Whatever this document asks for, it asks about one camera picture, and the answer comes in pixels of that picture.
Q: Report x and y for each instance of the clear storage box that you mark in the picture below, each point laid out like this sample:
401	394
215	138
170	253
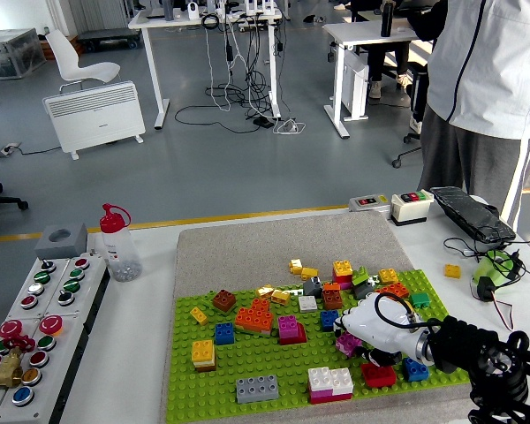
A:
13	55

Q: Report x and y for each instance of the orange brick cluster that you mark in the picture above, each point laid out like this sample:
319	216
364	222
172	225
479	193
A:
253	318

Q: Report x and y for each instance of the black wheeled dolly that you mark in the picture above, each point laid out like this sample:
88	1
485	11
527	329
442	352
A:
110	35

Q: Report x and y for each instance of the black bottle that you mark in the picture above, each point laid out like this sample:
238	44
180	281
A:
387	22

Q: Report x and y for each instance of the white panel heater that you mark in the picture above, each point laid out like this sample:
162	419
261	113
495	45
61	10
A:
93	115

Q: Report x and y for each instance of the clear bottle red cap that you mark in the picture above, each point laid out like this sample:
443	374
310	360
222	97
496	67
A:
117	252

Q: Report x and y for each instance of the black keyboard tray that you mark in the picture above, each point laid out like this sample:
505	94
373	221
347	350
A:
468	212

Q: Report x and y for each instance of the grey eight-stud brick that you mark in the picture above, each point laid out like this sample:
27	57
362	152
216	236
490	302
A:
257	389

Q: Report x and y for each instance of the white emergency-stop button box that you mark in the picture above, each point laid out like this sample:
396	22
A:
44	388

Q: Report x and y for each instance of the orange long brick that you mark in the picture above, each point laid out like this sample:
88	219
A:
395	289

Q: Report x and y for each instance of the white small camera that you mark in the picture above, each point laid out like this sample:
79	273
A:
193	11

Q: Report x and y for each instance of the grey floor power strip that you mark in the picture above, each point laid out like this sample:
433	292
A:
8	150

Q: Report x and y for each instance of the person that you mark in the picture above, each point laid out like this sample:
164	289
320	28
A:
375	62
490	66

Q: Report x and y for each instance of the orange brown brick stack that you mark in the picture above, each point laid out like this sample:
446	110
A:
332	298

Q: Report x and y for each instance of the white flat square brick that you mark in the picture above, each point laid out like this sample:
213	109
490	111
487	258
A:
308	304

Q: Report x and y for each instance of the brown square brick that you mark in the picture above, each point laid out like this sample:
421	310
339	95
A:
224	300

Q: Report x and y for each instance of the yellow tan brick stack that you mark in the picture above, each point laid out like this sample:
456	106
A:
203	351

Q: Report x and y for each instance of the blue square brick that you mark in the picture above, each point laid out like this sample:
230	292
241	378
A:
224	333
415	371
328	320

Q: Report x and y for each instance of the brass valve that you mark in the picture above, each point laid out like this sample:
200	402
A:
4	375

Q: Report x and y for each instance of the grey block with hole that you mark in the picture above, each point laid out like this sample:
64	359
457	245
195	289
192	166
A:
70	245

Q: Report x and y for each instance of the green small brick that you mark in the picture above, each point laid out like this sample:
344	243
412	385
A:
418	300

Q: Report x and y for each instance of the green studded baseplate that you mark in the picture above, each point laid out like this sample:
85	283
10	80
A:
256	358

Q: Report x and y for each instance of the yellow red brick stack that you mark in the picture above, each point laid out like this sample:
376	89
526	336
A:
342	269

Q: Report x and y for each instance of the white magenta brick stack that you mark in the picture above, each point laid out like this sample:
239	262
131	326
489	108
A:
329	379

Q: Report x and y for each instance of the white plastic chair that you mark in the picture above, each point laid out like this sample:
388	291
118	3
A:
70	57

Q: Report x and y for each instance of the dark grey brick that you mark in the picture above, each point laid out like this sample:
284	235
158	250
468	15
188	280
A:
363	291

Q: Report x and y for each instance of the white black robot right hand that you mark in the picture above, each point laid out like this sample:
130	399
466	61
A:
380	327

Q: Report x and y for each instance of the white computer tower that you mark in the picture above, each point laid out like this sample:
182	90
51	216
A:
355	88

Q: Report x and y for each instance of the black power adapter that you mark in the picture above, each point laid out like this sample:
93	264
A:
263	123

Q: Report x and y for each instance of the white eight-button control box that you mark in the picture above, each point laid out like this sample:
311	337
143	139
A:
55	282

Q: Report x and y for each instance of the grey-brown table mat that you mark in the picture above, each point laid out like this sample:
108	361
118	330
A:
269	243

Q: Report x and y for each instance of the white desk with tower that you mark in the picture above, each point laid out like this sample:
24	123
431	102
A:
358	33

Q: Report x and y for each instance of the red sloped brick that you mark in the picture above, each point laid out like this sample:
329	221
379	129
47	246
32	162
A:
301	335

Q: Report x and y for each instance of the shiny gold brick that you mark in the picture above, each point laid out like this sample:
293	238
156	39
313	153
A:
265	291
281	297

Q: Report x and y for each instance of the red square brick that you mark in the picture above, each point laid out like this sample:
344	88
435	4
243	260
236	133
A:
377	376

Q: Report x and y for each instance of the lime green brick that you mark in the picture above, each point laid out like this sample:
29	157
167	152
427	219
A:
361	277

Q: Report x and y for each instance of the small narrow yellow brick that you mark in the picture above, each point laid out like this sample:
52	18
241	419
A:
199	315

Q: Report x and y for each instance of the grey switch box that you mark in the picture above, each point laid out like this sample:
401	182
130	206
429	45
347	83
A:
367	203

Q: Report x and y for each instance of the yellow square brick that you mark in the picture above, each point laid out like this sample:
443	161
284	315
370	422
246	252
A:
452	270
388	276

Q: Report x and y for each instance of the light green tape roll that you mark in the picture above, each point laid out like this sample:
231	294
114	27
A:
483	269

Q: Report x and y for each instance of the magenta square brick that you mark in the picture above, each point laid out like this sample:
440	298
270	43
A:
288	326
348	345

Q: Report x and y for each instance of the white switch box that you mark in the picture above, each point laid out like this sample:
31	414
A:
408	212

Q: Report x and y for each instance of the grey sloped brick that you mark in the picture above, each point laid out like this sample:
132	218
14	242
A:
312	287

